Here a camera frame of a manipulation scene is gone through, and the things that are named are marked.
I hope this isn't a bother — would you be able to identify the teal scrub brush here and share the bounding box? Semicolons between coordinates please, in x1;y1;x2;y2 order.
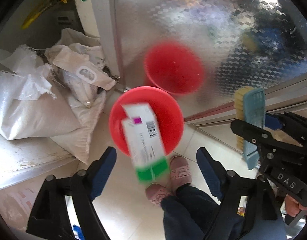
234;86;266;170

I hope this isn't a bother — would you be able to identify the green white medicine box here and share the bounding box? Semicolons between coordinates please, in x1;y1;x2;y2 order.
121;103;169;183

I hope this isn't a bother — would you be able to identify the red trash bin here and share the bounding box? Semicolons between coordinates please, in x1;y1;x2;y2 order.
109;86;184;156

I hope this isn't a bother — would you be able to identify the person right hand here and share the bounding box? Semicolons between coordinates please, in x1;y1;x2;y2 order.
285;194;307;217

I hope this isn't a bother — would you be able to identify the pink left slipper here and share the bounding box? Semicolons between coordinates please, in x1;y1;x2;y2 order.
145;183;173;206

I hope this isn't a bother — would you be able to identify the white woven sack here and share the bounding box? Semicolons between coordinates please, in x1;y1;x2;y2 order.
0;28;116;163

